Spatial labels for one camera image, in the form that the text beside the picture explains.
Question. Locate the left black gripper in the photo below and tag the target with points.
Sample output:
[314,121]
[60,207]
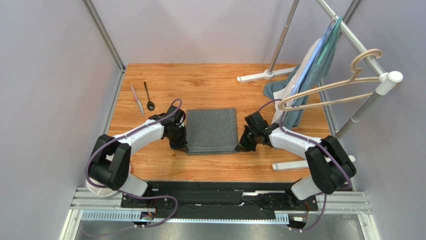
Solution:
[182,144]

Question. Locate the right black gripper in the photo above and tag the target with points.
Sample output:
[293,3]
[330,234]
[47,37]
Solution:
[246,141]

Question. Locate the grey stitched cloth napkin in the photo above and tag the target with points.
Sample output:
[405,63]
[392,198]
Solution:
[211,131]

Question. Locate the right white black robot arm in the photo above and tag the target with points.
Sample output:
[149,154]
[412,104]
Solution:
[329,165]

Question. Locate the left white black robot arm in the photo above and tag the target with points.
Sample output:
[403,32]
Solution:
[108,168]

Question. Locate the black spoon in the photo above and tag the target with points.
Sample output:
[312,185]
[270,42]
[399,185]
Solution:
[150,105]

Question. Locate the white mesh laundry bag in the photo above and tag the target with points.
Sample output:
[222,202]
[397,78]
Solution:
[100,192]

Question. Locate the teal hanging garment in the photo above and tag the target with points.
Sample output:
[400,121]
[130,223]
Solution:
[281,89]

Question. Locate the wooden clothes hanger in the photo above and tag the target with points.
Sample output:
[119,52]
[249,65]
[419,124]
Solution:
[387,81]

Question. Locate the blue clothes hanger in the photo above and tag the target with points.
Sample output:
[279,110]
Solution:
[314,54]

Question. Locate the metal clothes rack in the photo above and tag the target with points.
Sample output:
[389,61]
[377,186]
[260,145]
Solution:
[370,65]

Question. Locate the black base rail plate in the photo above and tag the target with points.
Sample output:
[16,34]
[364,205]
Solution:
[219,200]

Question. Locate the pink handled knife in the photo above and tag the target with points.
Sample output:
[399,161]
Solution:
[139,104]

